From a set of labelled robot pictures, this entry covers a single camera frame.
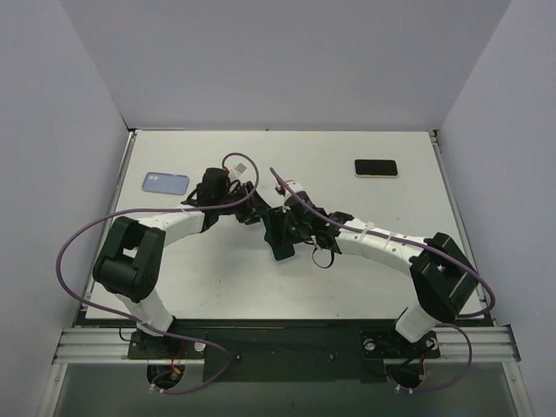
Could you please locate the phone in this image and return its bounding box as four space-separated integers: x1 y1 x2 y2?
271 243 295 261
354 159 399 178

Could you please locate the lilac phone case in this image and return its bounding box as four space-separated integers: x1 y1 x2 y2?
142 172 189 195

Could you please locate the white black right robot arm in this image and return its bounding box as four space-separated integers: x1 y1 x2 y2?
261 192 478 355

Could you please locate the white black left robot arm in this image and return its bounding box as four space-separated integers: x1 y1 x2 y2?
92 165 268 358

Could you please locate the phone in cream case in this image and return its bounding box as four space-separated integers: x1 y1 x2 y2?
354 159 399 178

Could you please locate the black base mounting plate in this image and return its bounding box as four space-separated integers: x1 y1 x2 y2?
125 320 440 388

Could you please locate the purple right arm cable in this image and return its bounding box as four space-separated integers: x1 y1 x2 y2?
268 167 497 395

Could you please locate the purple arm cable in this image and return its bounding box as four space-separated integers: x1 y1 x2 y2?
56 151 261 395
268 167 497 395

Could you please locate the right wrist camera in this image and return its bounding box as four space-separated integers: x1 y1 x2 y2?
275 180 309 206

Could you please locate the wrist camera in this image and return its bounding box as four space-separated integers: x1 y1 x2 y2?
275 180 309 206
228 162 248 180

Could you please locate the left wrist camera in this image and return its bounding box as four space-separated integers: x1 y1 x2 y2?
228 162 248 180

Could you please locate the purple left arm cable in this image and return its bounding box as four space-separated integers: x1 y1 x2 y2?
56 151 261 395

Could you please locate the aluminium table edge rail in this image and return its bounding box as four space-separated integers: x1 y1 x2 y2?
52 327 520 365

